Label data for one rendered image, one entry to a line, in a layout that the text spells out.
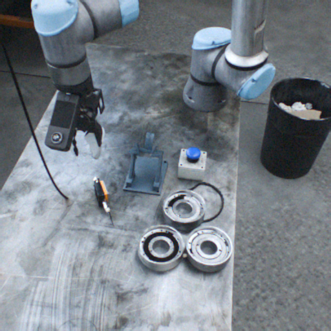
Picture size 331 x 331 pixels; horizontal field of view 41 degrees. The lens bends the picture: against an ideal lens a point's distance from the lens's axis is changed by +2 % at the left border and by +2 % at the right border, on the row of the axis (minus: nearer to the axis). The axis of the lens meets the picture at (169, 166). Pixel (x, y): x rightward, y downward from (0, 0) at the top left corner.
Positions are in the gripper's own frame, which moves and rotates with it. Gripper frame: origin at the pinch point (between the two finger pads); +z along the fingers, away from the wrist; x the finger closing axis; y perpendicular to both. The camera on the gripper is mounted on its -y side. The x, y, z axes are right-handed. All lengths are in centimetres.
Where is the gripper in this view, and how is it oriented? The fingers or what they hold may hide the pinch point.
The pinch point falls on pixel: (85, 155)
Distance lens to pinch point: 100.3
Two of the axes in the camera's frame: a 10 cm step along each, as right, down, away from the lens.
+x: -9.7, -1.5, 1.7
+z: 0.3, 6.7, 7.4
